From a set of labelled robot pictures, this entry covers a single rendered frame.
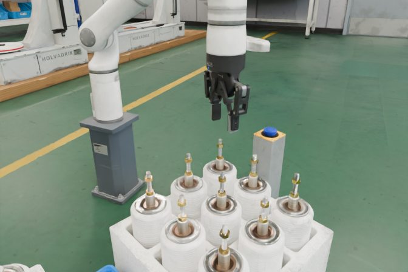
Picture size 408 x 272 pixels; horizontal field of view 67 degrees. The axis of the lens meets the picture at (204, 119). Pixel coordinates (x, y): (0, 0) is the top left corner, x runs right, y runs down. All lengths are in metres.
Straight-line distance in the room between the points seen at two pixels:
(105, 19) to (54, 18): 2.03
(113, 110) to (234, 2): 0.64
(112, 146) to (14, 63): 1.65
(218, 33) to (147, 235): 0.47
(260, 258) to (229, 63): 0.39
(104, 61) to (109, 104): 0.14
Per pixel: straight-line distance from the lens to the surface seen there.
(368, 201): 1.32
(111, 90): 1.06
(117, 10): 0.95
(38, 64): 2.76
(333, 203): 1.26
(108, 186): 1.20
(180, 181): 0.84
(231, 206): 0.76
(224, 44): 0.57
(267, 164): 0.96
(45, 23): 3.01
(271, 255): 0.69
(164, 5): 4.38
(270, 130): 0.95
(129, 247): 0.78
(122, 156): 1.13
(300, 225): 0.76
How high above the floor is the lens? 0.73
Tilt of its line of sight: 23 degrees down
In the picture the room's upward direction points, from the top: straight up
